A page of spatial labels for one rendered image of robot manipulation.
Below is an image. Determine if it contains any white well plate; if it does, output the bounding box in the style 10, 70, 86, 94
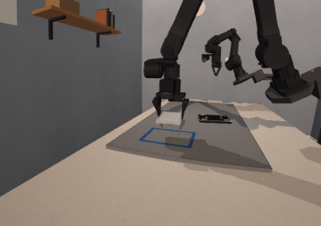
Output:
156, 111, 182, 126

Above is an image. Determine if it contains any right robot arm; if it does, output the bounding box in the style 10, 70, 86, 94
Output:
202, 28, 248, 80

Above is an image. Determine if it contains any grey flat mat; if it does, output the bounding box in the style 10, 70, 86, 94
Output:
106, 101, 273, 173

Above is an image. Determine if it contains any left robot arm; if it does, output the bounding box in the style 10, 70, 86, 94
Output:
144, 0, 309, 99

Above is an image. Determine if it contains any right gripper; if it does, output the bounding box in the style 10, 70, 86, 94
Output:
211, 53, 222, 76

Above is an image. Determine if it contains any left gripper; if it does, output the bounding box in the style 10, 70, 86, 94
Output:
152, 92, 189, 120

